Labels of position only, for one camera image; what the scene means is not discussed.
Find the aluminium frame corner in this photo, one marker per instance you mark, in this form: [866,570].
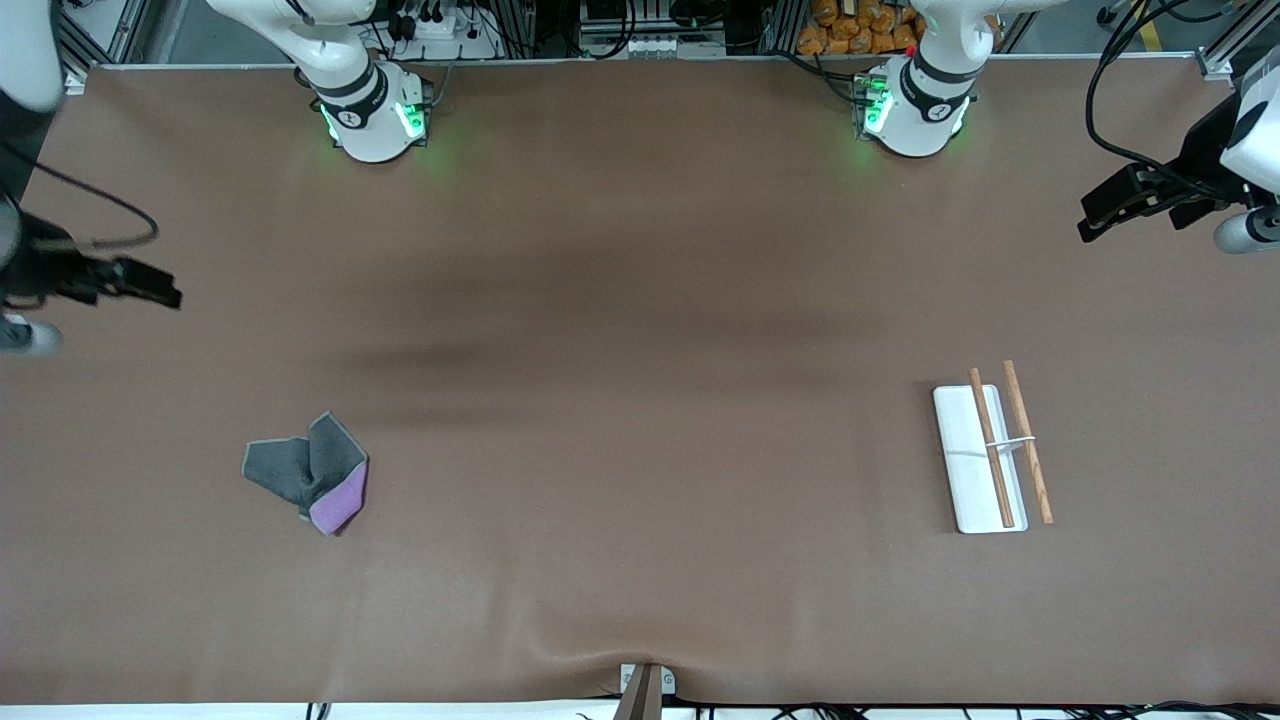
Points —
[90,45]
[1225,55]

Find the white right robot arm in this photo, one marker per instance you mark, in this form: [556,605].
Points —
[372,118]

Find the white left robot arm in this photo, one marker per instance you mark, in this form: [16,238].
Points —
[918,112]

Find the white power strip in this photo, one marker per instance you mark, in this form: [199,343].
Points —
[445,30]

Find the grey and purple towel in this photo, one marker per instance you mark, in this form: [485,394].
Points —
[300,470]

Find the brown post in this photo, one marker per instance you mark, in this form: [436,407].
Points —
[640,695]

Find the orange packets pile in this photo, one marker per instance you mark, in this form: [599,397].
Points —
[850,30]

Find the metal table clamp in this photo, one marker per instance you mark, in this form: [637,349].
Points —
[668,682]

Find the white rectangular tray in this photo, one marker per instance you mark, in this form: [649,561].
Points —
[975,470]

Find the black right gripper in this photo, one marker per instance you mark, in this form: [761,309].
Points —
[38,262]

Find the aluminium frame post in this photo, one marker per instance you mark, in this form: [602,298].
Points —
[782,25]
[520,25]

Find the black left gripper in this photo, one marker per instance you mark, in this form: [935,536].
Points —
[1203,160]

